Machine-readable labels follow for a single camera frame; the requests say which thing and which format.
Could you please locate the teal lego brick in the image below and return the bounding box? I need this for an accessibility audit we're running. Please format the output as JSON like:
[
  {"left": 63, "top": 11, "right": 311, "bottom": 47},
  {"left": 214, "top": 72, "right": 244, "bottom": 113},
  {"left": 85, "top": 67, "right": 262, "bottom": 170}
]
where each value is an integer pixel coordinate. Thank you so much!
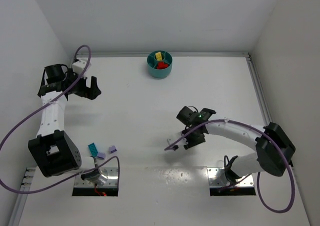
[{"left": 88, "top": 143, "right": 99, "bottom": 157}]

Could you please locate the purple lego brick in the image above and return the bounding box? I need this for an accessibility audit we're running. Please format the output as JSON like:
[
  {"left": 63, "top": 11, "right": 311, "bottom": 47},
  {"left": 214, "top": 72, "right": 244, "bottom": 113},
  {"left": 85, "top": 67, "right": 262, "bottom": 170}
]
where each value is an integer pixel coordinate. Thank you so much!
[{"left": 108, "top": 145, "right": 117, "bottom": 154}]

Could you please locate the long red lego brick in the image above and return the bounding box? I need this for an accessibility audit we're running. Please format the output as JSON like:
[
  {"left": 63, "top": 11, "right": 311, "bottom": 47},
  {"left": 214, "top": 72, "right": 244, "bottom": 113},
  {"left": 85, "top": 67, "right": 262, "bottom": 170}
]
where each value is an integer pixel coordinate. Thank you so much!
[{"left": 156, "top": 62, "right": 163, "bottom": 70}]

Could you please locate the long yellow lego brick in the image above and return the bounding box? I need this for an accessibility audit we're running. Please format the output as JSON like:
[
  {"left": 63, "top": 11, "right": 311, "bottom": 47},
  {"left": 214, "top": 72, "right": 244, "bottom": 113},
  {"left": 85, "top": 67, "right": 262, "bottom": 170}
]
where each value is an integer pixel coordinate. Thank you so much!
[{"left": 154, "top": 52, "right": 163, "bottom": 61}]

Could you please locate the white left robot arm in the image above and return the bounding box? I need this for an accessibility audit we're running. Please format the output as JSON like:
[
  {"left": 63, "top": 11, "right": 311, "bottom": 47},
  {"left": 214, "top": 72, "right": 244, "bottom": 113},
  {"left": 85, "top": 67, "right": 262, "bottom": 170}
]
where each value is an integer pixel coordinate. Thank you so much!
[{"left": 28, "top": 60, "right": 102, "bottom": 177}]

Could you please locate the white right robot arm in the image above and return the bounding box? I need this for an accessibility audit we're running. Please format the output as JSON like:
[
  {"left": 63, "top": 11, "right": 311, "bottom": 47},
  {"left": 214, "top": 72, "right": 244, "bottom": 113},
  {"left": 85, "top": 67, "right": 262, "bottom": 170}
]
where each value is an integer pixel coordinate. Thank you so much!
[{"left": 177, "top": 106, "right": 296, "bottom": 183}]

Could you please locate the lilac lego plate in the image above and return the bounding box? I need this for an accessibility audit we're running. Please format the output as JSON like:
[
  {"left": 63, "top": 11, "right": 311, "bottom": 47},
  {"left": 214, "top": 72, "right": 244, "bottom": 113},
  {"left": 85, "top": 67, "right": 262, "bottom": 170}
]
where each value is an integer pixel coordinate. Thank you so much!
[{"left": 96, "top": 152, "right": 106, "bottom": 160}]

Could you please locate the teal divided round container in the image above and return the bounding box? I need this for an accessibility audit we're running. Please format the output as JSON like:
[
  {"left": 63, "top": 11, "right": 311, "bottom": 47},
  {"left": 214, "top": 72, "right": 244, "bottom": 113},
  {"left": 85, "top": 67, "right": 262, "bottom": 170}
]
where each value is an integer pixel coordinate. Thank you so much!
[{"left": 147, "top": 51, "right": 173, "bottom": 79}]

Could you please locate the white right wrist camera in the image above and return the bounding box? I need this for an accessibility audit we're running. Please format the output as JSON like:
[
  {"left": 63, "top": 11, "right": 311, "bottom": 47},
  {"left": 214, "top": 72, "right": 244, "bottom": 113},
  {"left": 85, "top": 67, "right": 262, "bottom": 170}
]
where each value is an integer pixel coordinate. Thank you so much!
[{"left": 166, "top": 132, "right": 188, "bottom": 150}]

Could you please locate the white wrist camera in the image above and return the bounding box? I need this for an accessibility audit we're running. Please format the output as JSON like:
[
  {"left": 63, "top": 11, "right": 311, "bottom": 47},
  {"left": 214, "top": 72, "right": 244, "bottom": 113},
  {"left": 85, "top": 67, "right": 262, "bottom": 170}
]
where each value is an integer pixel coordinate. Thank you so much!
[
  {"left": 71, "top": 59, "right": 88, "bottom": 75},
  {"left": 166, "top": 132, "right": 188, "bottom": 150}
]

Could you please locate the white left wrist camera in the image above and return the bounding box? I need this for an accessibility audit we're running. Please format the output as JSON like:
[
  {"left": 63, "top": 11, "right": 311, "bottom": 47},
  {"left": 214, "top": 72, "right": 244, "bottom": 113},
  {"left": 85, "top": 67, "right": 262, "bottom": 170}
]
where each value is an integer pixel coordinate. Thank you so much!
[{"left": 71, "top": 59, "right": 88, "bottom": 75}]

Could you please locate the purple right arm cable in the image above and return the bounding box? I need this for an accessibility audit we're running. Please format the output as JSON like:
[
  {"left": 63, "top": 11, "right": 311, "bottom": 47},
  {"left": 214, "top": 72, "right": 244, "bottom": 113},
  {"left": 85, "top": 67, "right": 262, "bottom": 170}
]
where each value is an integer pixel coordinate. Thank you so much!
[{"left": 164, "top": 119, "right": 296, "bottom": 213}]

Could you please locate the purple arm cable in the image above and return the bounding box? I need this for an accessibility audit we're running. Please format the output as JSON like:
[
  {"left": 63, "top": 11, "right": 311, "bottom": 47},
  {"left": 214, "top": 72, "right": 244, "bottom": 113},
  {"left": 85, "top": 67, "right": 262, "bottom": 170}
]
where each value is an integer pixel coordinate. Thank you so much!
[
  {"left": 0, "top": 44, "right": 121, "bottom": 194},
  {"left": 164, "top": 119, "right": 296, "bottom": 213}
]

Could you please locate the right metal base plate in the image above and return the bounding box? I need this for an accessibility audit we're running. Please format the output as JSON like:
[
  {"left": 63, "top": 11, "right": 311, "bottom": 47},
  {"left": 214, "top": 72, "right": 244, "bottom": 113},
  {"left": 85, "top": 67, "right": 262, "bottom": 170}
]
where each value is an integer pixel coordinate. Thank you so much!
[{"left": 207, "top": 167, "right": 254, "bottom": 189}]

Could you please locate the metal base plate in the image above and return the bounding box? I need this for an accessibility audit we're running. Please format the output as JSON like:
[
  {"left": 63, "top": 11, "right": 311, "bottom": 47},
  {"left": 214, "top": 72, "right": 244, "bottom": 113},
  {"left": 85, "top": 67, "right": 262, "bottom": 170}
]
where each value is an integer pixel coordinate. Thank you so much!
[
  {"left": 74, "top": 167, "right": 119, "bottom": 188},
  {"left": 207, "top": 167, "right": 254, "bottom": 189}
]

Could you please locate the right aluminium table rail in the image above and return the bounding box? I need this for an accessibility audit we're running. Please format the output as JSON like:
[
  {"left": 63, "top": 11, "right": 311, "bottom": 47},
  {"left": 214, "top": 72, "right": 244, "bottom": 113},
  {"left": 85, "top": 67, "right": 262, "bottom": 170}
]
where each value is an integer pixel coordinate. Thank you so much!
[{"left": 246, "top": 53, "right": 286, "bottom": 165}]

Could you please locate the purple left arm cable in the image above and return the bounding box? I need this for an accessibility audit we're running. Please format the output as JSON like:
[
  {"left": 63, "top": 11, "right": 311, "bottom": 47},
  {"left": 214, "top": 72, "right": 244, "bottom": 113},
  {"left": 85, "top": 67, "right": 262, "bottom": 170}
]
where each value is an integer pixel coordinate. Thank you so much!
[{"left": 0, "top": 44, "right": 121, "bottom": 194}]

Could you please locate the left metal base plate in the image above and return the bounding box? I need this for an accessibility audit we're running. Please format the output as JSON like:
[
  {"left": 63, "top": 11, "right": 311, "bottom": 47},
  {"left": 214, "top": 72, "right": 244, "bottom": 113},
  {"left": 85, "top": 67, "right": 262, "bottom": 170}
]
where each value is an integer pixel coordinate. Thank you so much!
[{"left": 74, "top": 167, "right": 119, "bottom": 188}]

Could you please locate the aluminium table edge rail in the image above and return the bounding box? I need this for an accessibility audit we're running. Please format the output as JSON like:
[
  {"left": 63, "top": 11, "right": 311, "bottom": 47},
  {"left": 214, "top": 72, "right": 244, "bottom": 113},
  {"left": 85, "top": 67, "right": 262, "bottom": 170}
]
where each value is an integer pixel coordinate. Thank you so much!
[{"left": 7, "top": 53, "right": 77, "bottom": 226}]

